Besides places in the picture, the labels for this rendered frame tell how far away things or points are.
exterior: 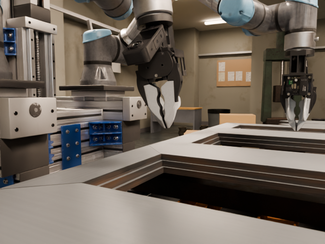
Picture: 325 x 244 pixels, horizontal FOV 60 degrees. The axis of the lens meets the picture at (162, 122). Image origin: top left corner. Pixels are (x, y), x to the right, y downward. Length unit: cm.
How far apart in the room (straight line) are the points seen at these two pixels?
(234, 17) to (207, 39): 930
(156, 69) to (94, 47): 67
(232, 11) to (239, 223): 53
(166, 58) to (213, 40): 944
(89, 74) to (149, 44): 72
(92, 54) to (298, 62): 75
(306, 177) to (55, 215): 45
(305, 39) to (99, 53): 74
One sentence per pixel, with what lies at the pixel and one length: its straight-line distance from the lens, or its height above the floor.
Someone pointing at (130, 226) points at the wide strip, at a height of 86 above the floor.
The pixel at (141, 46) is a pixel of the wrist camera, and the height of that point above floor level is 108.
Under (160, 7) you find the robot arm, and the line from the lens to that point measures 55.
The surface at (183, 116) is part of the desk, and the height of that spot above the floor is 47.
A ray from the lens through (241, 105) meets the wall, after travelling 960.
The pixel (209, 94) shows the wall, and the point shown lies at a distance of 982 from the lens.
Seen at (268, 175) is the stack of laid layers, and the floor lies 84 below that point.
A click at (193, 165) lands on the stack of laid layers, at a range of 65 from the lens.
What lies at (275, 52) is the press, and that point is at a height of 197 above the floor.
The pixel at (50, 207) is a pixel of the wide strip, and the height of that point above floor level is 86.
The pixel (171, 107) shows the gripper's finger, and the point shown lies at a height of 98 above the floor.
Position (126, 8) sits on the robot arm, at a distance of 73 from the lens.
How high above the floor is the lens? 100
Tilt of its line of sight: 5 degrees down
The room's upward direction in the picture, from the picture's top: straight up
